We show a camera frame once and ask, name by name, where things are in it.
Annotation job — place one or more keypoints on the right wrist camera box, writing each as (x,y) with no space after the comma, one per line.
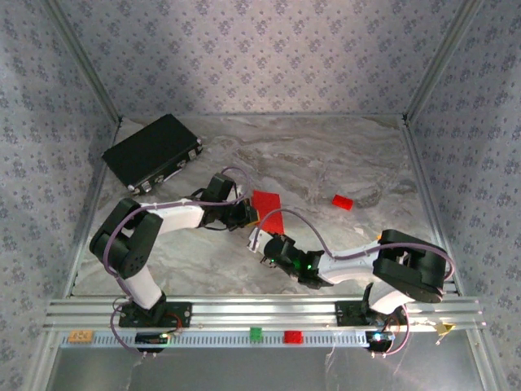
(256,243)

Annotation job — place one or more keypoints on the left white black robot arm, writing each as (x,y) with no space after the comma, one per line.
(126,244)

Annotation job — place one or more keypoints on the aluminium frame post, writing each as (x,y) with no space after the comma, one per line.
(84,57)
(440,57)

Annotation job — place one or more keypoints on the green flat block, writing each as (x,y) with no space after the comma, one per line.
(256,333)

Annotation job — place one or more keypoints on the red paper sheet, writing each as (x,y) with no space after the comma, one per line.
(268,207)

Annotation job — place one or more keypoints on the aluminium mounting rail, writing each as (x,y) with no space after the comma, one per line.
(264,313)

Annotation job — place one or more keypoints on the gold tape piece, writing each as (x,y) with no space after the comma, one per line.
(445,327)

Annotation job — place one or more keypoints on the right black controller board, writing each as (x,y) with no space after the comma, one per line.
(378,337)

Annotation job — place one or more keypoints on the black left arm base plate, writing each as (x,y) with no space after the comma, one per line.
(183,315)

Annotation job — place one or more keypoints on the red flat block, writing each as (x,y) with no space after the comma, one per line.
(293,337)

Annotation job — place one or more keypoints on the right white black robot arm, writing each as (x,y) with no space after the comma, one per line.
(411,264)

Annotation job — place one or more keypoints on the orange label tag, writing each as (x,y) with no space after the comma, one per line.
(80,336)

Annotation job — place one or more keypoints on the black hard case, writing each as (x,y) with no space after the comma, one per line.
(150,150)

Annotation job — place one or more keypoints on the small red toy brick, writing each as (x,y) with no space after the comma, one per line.
(342,202)

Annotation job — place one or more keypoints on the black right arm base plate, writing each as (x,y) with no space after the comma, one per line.
(346,313)

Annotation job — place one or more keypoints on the aluminium side rail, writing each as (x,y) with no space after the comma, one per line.
(75,277)
(417,163)

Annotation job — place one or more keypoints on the left black controller board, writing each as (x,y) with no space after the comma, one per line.
(148,338)

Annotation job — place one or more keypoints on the black controller board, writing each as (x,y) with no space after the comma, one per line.
(148,338)
(378,337)

